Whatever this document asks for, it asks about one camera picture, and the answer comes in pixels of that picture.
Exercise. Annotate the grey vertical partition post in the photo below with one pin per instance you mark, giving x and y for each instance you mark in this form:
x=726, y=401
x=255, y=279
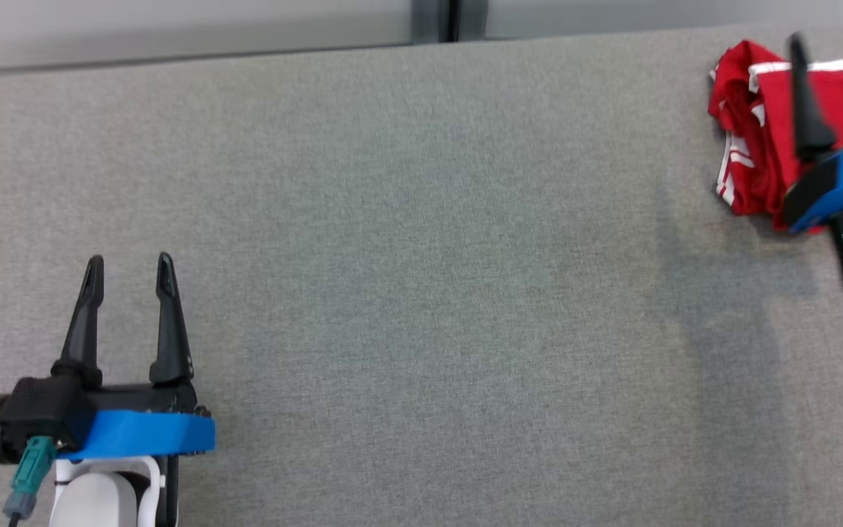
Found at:
x=447, y=18

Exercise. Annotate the blue banded left gripper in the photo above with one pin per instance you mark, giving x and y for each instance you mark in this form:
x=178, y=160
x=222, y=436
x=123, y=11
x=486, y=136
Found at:
x=143, y=432

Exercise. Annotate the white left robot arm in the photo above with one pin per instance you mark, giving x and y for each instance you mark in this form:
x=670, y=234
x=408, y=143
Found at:
x=96, y=498

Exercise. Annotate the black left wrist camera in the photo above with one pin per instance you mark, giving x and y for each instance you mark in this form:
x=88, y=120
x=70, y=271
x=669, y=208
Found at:
x=26, y=417

